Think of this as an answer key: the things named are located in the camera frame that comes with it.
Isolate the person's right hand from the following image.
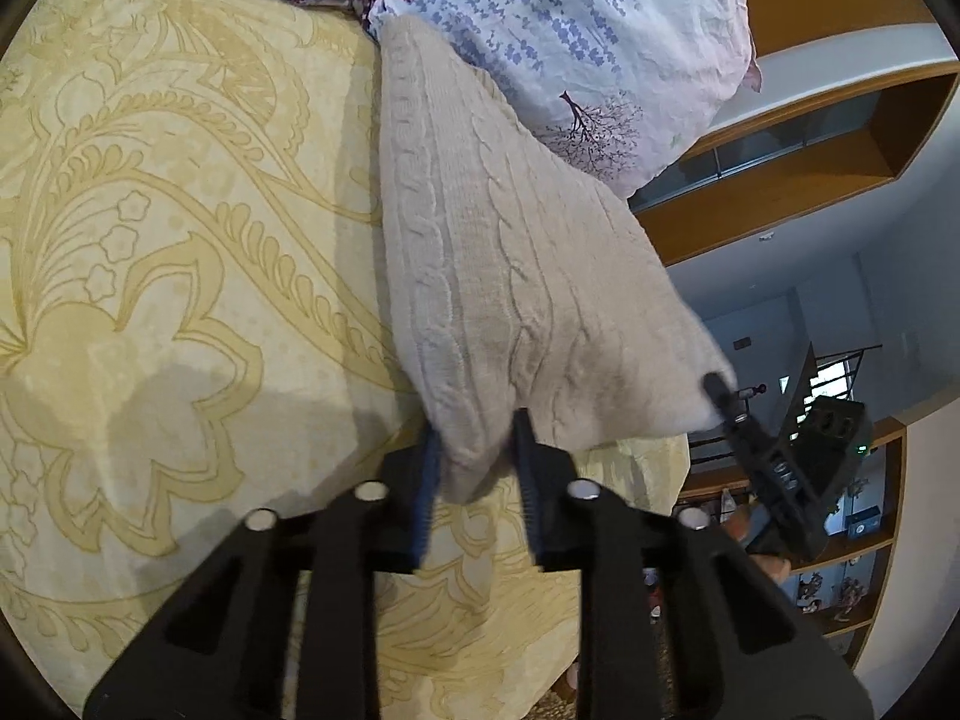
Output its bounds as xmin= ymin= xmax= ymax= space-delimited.
xmin=722 ymin=505 xmax=793 ymax=585

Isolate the wooden bookshelf with items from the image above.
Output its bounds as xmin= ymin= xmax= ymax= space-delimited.
xmin=674 ymin=418 xmax=907 ymax=667

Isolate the yellow floral bed sheet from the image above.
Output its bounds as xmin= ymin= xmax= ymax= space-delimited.
xmin=0 ymin=0 xmax=692 ymax=720

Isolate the floral white blue pillow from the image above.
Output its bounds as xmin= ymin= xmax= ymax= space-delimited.
xmin=366 ymin=0 xmax=760 ymax=199

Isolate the wooden wall shelf unit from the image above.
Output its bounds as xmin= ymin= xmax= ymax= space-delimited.
xmin=636 ymin=0 xmax=958 ymax=265

